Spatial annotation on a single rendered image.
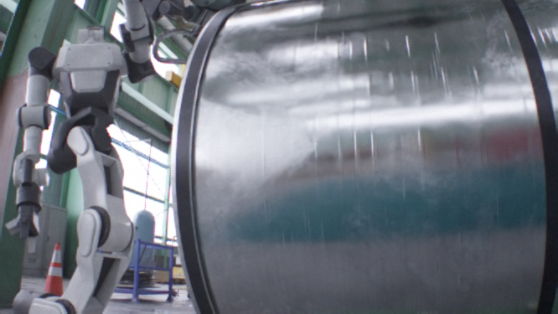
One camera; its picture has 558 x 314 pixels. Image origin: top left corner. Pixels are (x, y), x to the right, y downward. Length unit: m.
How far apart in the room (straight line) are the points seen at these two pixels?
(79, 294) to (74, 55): 0.89
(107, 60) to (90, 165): 0.44
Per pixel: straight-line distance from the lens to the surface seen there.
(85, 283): 1.45
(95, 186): 1.47
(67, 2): 5.17
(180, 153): 0.85
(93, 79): 1.66
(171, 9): 1.26
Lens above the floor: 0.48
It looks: 19 degrees up
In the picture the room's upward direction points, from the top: straight up
